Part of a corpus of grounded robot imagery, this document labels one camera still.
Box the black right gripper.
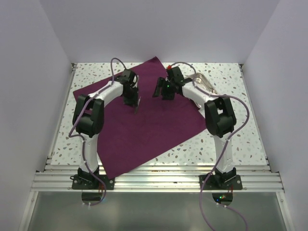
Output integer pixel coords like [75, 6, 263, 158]
[153, 77, 175, 101]

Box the stainless steel tray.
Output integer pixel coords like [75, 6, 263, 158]
[182, 73, 219, 108]

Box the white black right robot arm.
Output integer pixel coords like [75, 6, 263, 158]
[153, 65, 236, 189]

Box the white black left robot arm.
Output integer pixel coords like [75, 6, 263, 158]
[69, 69, 141, 189]

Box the purple cloth mat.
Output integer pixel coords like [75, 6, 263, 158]
[74, 58, 205, 179]

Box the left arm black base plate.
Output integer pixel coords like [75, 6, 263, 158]
[70, 175, 116, 190]

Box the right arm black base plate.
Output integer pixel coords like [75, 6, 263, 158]
[198, 174, 243, 190]

